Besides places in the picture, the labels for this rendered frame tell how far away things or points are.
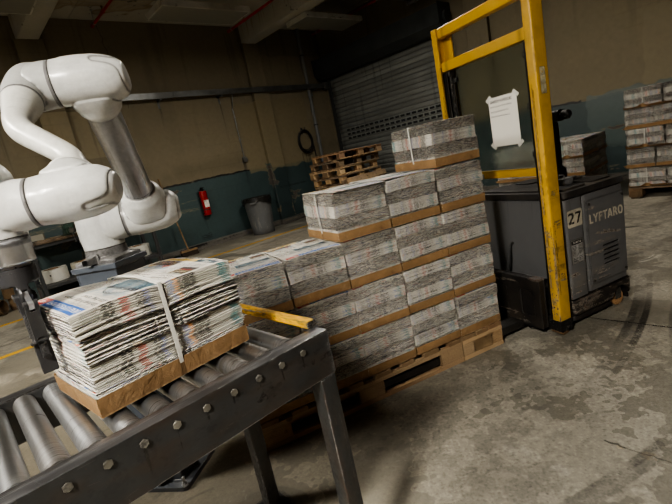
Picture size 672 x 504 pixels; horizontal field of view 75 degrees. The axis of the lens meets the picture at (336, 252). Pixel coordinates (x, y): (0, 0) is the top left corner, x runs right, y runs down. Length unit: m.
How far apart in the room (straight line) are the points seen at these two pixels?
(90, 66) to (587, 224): 2.49
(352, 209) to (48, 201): 1.34
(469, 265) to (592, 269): 0.79
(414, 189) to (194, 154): 7.26
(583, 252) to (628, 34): 5.58
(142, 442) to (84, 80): 0.99
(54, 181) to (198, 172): 8.13
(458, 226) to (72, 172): 1.84
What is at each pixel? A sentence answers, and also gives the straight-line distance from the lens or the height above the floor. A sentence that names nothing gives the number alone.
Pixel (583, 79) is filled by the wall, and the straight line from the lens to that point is 8.24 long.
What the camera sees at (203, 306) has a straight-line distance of 1.10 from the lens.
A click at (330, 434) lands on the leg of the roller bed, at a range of 1.25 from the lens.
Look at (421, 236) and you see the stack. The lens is 2.25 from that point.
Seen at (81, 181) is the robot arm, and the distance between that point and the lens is 1.02.
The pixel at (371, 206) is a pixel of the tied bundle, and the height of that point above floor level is 0.96.
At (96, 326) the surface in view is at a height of 0.99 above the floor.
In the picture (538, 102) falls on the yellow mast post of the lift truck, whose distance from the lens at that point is 2.52.
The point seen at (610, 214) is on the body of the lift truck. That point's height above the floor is 0.58.
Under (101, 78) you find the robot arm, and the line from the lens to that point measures 1.49.
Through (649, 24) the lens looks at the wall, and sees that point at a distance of 8.05.
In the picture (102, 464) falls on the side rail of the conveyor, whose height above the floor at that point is 0.78.
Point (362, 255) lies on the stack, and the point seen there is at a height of 0.75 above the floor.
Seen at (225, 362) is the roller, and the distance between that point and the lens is 1.13.
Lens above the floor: 1.22
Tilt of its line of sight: 12 degrees down
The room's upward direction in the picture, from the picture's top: 12 degrees counter-clockwise
